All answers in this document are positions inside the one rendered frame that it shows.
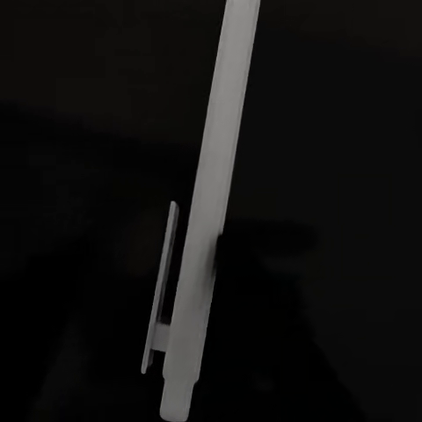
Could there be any pen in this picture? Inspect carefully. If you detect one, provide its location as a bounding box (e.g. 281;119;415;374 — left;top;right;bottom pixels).
141;0;260;422

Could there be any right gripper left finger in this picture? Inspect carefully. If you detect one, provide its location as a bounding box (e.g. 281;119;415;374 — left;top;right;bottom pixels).
0;234;95;422

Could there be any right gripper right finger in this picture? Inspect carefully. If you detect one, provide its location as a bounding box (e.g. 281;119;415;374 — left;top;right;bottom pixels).
220;234;369;422

